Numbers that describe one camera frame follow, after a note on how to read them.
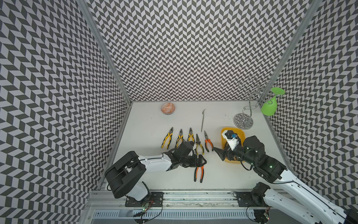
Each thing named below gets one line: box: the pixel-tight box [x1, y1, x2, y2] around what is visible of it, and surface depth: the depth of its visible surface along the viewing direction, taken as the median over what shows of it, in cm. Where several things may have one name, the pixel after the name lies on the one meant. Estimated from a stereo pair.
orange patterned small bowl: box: [160, 102, 176, 116], surface depth 114 cm
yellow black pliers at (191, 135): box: [187, 127, 195, 144], surface depth 98 cm
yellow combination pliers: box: [160, 126, 174, 150], surface depth 97 cm
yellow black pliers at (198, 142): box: [195, 133, 205, 155], surface depth 95 cm
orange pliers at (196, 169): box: [193, 165, 205, 183], surface depth 82 cm
